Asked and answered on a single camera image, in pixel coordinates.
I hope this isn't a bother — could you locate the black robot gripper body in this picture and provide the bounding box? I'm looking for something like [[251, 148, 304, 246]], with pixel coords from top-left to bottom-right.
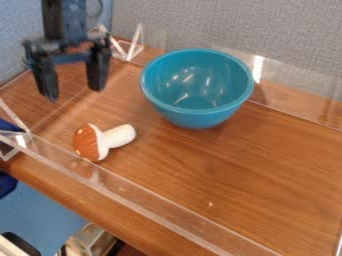
[[22, 0, 111, 69]]

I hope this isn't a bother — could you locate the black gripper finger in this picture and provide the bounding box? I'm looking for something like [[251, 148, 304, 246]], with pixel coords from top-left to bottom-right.
[[85, 45, 111, 91], [30, 52, 58, 101]]

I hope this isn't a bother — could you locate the blue plastic bowl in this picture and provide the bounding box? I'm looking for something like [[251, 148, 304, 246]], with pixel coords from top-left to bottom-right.
[[140, 48, 254, 129]]

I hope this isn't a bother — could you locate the brown and white toy mushroom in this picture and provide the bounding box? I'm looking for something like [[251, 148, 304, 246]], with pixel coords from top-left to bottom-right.
[[72, 123, 136, 162]]

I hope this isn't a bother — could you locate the clear acrylic front barrier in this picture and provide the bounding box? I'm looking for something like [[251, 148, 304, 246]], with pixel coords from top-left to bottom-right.
[[0, 128, 282, 256]]

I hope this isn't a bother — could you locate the blue cloth at left edge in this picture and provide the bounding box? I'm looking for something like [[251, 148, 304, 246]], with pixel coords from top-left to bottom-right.
[[0, 118, 22, 199]]

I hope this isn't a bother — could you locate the black object at bottom left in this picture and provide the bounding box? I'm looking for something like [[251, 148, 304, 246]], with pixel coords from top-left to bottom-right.
[[0, 232, 41, 256]]

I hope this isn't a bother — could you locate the clear acrylic left bracket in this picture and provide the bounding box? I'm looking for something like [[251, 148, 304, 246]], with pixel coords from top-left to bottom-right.
[[0, 98, 32, 161]]

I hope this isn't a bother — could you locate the metal frame under table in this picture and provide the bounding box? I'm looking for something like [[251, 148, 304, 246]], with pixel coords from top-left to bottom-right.
[[54, 223, 117, 256]]

